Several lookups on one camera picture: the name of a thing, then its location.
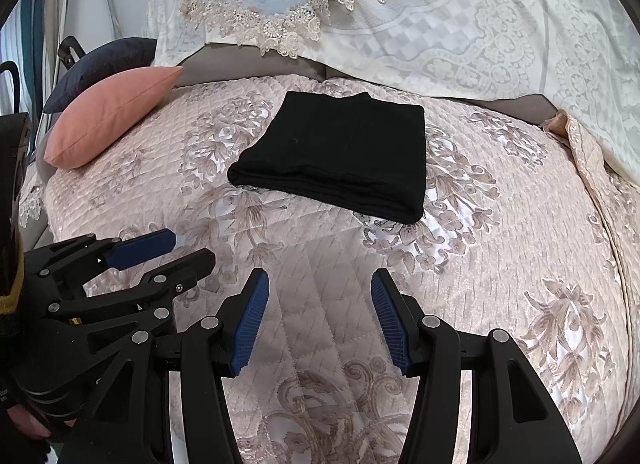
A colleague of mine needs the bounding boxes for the white lace sofa throw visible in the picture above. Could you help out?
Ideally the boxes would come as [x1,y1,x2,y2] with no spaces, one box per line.
[142,0,640,180]

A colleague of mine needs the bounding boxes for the black chair frame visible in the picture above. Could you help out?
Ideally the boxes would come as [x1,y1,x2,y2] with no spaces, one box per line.
[0,35,86,117]

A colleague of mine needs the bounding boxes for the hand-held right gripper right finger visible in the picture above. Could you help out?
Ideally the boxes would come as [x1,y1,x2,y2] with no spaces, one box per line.
[371,268,583,464]

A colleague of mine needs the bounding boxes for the black pants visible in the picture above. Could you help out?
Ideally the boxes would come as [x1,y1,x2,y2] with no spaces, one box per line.
[227,91,427,225]

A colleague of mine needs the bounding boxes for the pink quilted floral sofa cover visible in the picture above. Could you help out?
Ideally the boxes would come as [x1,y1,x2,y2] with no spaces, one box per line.
[20,71,628,464]
[544,111,640,395]

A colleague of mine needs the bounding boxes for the person's left hand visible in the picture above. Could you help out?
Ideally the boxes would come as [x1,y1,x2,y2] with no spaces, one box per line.
[7,401,53,442]

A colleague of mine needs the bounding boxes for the pink cushion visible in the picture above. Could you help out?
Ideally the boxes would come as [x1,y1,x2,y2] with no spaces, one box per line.
[43,65,186,169]

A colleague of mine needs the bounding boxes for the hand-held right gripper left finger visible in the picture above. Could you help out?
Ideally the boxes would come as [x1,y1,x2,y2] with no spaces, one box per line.
[82,268,271,464]

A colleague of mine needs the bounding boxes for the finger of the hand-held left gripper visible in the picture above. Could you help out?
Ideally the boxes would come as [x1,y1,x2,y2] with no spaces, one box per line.
[45,249,217,332]
[25,228,178,290]

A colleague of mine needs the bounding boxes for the teal and white curtain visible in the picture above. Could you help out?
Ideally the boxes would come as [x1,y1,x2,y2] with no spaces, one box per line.
[0,0,68,117]

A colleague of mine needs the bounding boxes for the navy cushion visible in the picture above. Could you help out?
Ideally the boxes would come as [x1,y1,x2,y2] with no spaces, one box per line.
[41,37,160,115]

